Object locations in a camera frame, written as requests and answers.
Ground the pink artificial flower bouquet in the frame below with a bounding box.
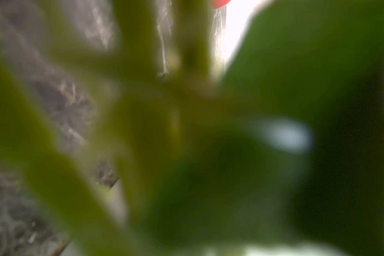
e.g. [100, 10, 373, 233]
[0, 1, 384, 256]

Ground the red polka dot toaster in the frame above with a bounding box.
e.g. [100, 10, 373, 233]
[211, 0, 231, 9]

